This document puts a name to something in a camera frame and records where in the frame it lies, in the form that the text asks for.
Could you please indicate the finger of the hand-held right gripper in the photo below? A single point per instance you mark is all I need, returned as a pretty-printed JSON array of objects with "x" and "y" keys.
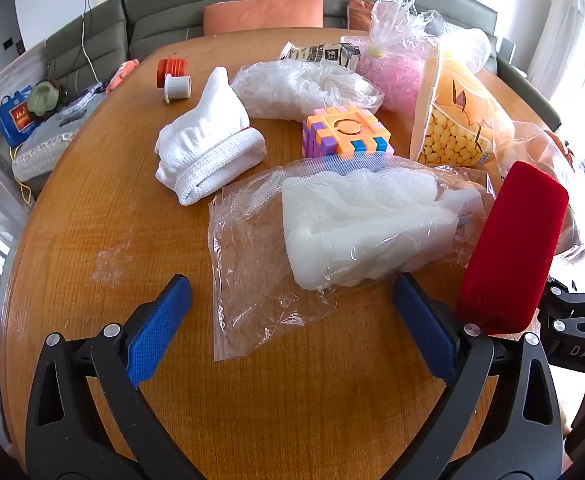
[{"x": 575, "y": 310}]

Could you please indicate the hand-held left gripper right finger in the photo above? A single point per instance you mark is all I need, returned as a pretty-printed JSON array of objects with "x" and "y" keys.
[{"x": 425, "y": 330}]

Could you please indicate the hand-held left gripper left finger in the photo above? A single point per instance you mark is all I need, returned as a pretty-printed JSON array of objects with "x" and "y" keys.
[{"x": 160, "y": 325}]

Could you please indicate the red velvet case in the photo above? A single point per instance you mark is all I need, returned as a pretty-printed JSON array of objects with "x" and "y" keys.
[{"x": 515, "y": 240}]

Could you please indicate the clear zip bag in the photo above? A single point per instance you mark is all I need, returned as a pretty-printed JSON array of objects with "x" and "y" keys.
[{"x": 252, "y": 270}]

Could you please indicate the white foam sheet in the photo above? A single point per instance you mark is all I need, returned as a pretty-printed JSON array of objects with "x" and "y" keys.
[{"x": 362, "y": 225}]

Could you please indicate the yellow printed snack bag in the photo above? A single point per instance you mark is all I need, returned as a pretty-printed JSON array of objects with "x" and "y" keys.
[{"x": 460, "y": 120}]

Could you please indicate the colourful puzzle cube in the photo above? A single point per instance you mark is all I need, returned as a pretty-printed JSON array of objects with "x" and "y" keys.
[{"x": 345, "y": 132}]

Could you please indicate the white spool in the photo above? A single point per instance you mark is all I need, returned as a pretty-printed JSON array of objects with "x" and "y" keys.
[{"x": 177, "y": 87}]

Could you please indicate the pink bubble wrap bag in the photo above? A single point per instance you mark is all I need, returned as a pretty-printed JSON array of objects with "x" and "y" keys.
[{"x": 392, "y": 77}]

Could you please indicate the orange ribbed plastic cap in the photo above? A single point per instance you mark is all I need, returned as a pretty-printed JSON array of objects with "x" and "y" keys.
[{"x": 171, "y": 67}]

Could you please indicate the white plastic bag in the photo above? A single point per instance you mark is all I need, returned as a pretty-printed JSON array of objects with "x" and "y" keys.
[{"x": 297, "y": 87}]

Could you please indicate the black and white wrapper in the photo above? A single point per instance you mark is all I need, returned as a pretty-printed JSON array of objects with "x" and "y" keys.
[{"x": 317, "y": 53}]

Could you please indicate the clear knotted plastic bag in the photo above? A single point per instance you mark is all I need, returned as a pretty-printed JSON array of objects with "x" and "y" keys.
[{"x": 402, "y": 15}]

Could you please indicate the grey patterned blanket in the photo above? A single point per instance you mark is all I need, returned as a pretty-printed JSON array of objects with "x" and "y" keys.
[{"x": 47, "y": 142}]

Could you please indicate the white curtain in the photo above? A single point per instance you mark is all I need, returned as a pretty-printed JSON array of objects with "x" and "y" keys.
[{"x": 562, "y": 35}]

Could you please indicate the black phone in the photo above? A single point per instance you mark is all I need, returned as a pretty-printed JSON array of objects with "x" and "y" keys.
[{"x": 72, "y": 119}]

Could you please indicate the clear plastic packets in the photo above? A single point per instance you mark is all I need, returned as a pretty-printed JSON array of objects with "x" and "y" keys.
[{"x": 80, "y": 97}]

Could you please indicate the blue shopping bag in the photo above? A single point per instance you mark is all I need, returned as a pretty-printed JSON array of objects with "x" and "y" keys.
[{"x": 15, "y": 117}]

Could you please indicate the green hat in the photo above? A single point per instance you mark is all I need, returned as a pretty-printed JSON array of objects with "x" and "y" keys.
[{"x": 45, "y": 97}]

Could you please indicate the pink plush toy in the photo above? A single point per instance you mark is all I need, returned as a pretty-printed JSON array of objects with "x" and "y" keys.
[{"x": 122, "y": 72}]

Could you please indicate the green sofa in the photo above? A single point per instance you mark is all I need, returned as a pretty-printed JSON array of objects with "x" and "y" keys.
[{"x": 182, "y": 7}]

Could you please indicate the small orange cushion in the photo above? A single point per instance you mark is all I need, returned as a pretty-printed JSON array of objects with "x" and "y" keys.
[{"x": 360, "y": 12}]

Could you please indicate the large orange cushion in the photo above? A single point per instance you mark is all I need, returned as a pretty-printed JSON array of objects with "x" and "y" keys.
[{"x": 262, "y": 15}]

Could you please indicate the black wall switch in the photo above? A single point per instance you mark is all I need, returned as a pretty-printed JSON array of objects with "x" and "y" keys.
[{"x": 8, "y": 43}]

